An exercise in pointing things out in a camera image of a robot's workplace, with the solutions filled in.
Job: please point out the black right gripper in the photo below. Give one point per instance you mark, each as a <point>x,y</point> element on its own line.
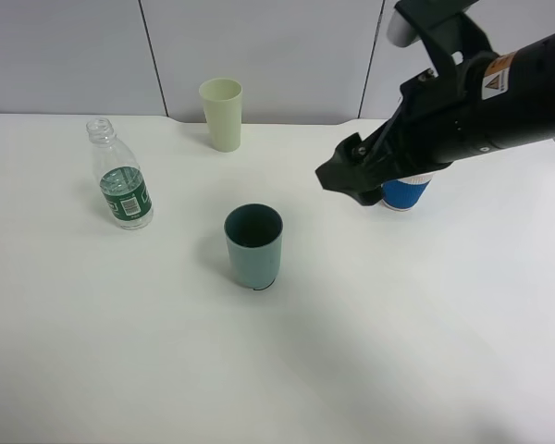
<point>508,102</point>

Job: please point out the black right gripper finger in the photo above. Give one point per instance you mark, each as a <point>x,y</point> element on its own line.
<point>360,166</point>

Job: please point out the clear plastic water bottle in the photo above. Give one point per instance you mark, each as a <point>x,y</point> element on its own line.
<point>119,176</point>

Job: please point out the teal plastic cup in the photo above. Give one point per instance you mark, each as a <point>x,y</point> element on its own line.
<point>254,238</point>

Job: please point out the blue sleeved paper cup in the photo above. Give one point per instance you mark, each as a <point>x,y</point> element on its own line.
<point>403,194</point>

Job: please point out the pale yellow plastic cup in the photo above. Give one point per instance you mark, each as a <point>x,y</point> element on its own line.
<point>222,106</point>

